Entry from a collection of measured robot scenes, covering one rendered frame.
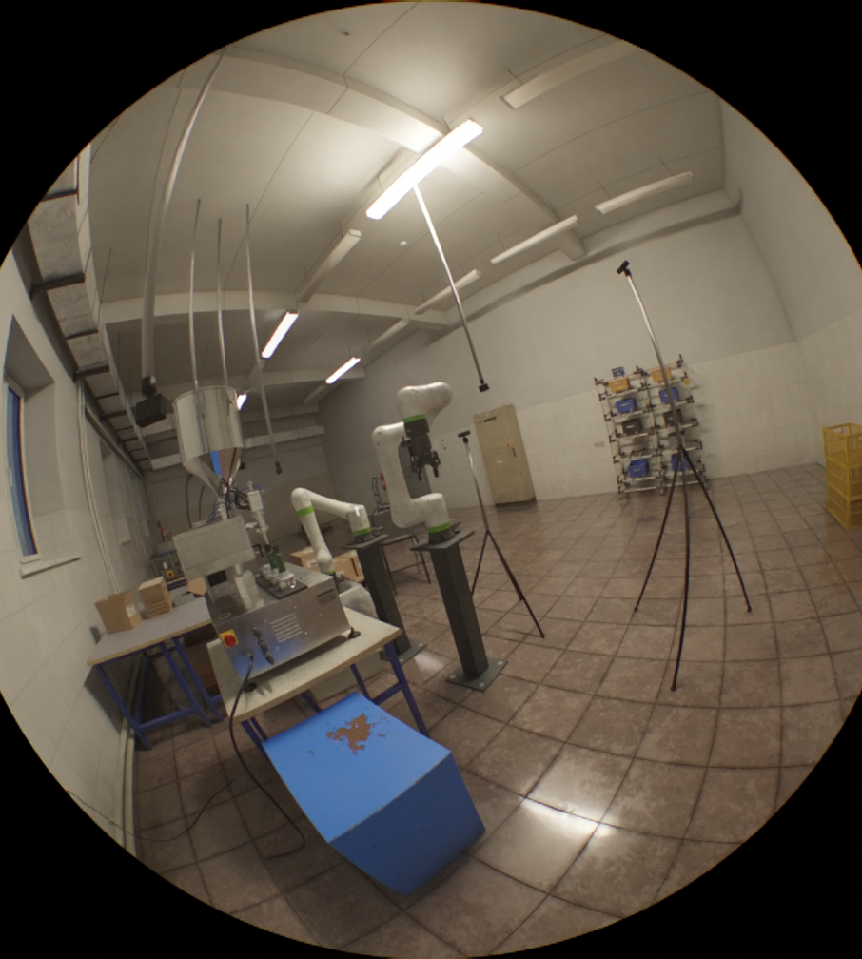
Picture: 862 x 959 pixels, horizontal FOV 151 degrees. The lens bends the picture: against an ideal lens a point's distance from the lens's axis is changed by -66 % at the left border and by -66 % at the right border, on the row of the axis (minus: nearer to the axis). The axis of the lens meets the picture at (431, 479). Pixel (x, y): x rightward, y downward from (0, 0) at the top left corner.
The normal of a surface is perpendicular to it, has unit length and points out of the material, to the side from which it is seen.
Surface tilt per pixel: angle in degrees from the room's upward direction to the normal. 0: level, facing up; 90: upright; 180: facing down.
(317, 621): 90
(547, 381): 90
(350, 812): 0
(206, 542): 90
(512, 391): 90
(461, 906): 0
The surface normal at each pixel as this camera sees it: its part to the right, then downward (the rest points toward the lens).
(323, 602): 0.68, -0.12
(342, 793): -0.25, -0.96
